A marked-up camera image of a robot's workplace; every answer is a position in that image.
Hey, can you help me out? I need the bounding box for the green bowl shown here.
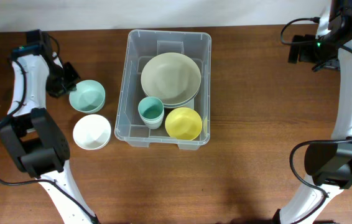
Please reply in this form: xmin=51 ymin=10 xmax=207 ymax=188
xmin=69 ymin=80 xmax=106 ymax=114

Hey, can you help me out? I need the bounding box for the green cup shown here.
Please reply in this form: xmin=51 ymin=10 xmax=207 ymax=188
xmin=138 ymin=96 xmax=164 ymax=121

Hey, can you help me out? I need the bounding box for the white cup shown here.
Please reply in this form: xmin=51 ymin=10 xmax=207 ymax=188
xmin=141 ymin=117 xmax=163 ymax=126

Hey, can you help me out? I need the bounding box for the clear plastic storage container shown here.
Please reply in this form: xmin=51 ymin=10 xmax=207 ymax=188
xmin=114 ymin=29 xmax=211 ymax=150

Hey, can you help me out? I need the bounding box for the yellow bowl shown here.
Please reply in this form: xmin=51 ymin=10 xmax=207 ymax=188
xmin=165 ymin=107 xmax=203 ymax=141

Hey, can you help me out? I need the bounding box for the grey translucent cup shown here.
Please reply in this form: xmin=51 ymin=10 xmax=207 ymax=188
xmin=146 ymin=123 xmax=162 ymax=129

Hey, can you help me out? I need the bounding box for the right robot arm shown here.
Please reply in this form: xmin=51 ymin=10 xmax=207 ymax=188
xmin=272 ymin=0 xmax=352 ymax=223

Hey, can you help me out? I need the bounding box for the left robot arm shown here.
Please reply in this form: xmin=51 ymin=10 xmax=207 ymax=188
xmin=0 ymin=29 xmax=99 ymax=223

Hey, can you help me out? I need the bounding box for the white label in container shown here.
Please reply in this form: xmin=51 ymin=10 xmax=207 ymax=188
xmin=185 ymin=99 xmax=195 ymax=110

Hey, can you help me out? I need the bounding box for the white bowl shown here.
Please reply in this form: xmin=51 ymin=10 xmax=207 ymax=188
xmin=73 ymin=114 xmax=112 ymax=150

